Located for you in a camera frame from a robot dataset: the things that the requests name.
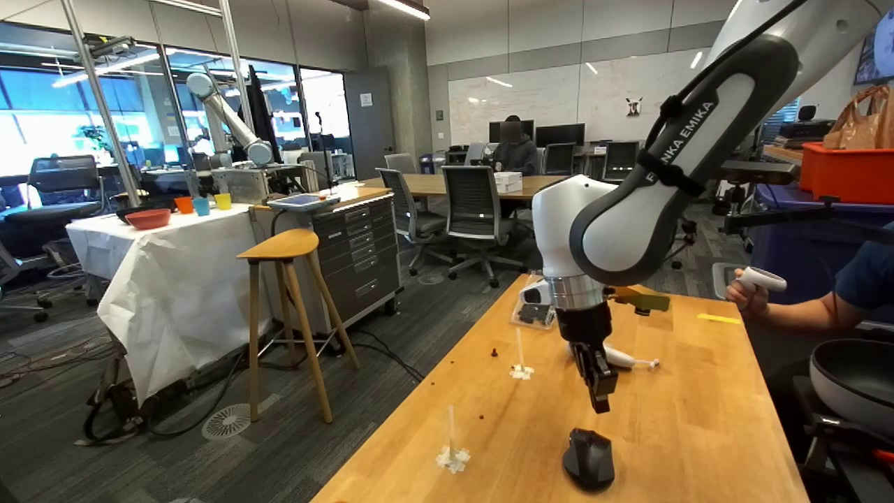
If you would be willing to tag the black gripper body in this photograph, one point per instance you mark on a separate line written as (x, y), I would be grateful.
(585, 325)

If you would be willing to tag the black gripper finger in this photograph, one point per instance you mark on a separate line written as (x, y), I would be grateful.
(576, 359)
(602, 380)

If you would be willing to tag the white handheld VR controller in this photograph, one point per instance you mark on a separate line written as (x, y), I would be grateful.
(767, 278)

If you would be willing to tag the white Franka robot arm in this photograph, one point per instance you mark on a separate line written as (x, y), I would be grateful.
(653, 213)

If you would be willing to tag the grey background robot arm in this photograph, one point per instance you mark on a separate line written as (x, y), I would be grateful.
(228, 114)

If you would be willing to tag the black computer mouse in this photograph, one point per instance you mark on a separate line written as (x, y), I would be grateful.
(587, 462)

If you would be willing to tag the operator hand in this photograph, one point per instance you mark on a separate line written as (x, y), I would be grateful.
(747, 300)

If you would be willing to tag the clear bag of black pieces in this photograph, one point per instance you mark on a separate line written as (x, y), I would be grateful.
(531, 307)

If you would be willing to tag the small black piece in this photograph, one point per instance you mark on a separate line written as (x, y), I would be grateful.
(496, 353)

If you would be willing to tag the black mesh office chair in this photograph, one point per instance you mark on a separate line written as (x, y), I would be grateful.
(474, 205)

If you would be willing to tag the seated person in dark clothes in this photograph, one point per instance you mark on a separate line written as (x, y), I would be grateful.
(511, 148)

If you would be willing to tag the black computer monitor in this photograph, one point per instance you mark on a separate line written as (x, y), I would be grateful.
(497, 130)
(559, 134)

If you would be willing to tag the wooden office table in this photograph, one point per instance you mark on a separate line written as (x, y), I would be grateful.
(436, 181)

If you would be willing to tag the grey office chair with armrests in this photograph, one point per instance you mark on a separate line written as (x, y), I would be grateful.
(402, 211)

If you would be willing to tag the grey drawer cabinet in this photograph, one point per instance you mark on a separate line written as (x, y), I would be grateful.
(358, 251)

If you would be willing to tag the orange plastic bin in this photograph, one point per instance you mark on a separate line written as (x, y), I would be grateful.
(854, 174)

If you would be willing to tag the blue flat tray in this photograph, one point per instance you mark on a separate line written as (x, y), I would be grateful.
(302, 199)

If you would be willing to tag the wooden bar stool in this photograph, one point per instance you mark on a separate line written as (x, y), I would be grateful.
(280, 247)

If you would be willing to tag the brown paper bag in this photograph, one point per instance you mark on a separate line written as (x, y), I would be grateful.
(868, 114)

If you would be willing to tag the ceiling light strip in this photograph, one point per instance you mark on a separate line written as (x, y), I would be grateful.
(402, 8)

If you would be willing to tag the yellow cup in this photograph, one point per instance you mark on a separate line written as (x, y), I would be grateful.
(222, 201)

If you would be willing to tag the blue cup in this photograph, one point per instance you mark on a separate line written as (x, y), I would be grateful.
(203, 208)

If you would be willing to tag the white tablecloth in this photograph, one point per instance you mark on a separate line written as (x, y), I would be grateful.
(176, 280)

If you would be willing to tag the orange cup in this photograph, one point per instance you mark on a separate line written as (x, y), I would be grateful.
(183, 205)

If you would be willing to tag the red bowl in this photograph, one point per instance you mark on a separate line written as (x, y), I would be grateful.
(145, 219)

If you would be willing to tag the slanted metal pole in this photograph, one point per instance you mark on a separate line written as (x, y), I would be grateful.
(99, 100)

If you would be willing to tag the white wall whiteboard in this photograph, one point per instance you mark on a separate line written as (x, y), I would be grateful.
(559, 92)

